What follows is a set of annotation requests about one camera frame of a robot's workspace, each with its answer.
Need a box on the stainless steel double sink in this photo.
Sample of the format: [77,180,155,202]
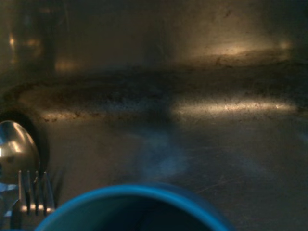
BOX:
[0,0,308,231]

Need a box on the teal ceramic mug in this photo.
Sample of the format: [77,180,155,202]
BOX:
[34,183,234,231]

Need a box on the metal fork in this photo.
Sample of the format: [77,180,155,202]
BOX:
[9,169,56,231]

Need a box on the metal spoon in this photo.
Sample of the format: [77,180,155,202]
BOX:
[0,120,41,191]

